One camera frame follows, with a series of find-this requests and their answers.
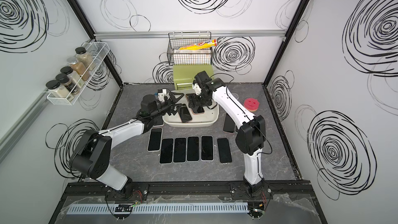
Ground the white slotted cable duct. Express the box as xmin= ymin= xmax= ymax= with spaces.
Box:
xmin=66 ymin=202 xmax=249 ymax=215

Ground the clear wall spice rack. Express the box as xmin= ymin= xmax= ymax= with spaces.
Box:
xmin=46 ymin=41 xmax=112 ymax=111

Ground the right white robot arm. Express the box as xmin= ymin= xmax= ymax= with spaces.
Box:
xmin=192 ymin=71 xmax=267 ymax=198

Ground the spice jar silver lid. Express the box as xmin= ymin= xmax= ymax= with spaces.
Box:
xmin=67 ymin=57 xmax=90 ymax=81

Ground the aluminium wall rail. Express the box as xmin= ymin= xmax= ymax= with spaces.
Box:
xmin=94 ymin=30 xmax=287 ymax=39

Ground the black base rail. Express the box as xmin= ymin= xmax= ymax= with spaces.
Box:
xmin=62 ymin=180 xmax=315 ymax=201

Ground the spice jar black lid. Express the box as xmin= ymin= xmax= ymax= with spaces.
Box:
xmin=75 ymin=47 xmax=95 ymax=71
xmin=56 ymin=73 xmax=79 ymax=95
xmin=46 ymin=80 xmax=70 ymax=98
xmin=60 ymin=66 xmax=85 ymax=89

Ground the clear case phone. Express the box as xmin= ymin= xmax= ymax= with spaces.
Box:
xmin=217 ymin=138 xmax=232 ymax=163

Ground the yellow snack package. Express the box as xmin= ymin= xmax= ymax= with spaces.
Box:
xmin=178 ymin=39 xmax=218 ymax=50

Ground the phone table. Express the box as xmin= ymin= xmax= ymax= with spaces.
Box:
xmin=147 ymin=128 xmax=163 ymax=152

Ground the pink smiley sponge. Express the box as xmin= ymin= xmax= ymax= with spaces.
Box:
xmin=244 ymin=98 xmax=260 ymax=112

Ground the white plastic storage box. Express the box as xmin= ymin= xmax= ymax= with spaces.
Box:
xmin=163 ymin=89 xmax=219 ymax=128

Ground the black phone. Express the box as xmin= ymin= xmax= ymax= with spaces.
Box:
xmin=223 ymin=114 xmax=235 ymax=133

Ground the green metal tool chest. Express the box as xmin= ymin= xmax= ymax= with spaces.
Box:
xmin=173 ymin=65 xmax=214 ymax=90

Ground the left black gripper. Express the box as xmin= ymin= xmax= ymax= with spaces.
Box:
xmin=150 ymin=93 xmax=183 ymax=120

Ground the black wire basket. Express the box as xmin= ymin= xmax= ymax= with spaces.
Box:
xmin=166 ymin=31 xmax=212 ymax=65

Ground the glass jar with powder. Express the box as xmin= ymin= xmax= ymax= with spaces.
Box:
xmin=232 ymin=93 xmax=239 ymax=101

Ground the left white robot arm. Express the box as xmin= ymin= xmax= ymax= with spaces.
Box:
xmin=68 ymin=89 xmax=184 ymax=198

